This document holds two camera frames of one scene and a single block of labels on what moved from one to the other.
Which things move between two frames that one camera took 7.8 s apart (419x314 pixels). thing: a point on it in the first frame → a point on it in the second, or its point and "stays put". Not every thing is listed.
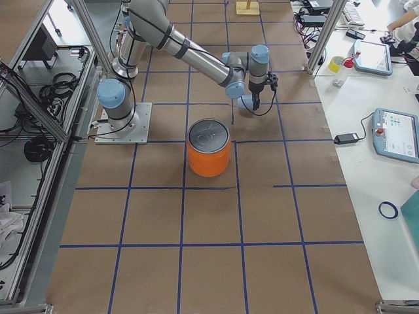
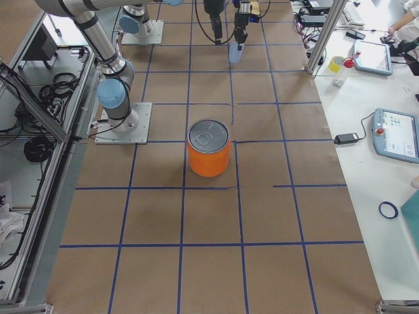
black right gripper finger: [255, 101] → [217, 23]
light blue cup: [245, 102] → [235, 54]
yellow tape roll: [335, 63] stays put
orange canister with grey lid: [209, 144] stays put
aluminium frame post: [336, 8] stays put
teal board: [410, 211] stays put
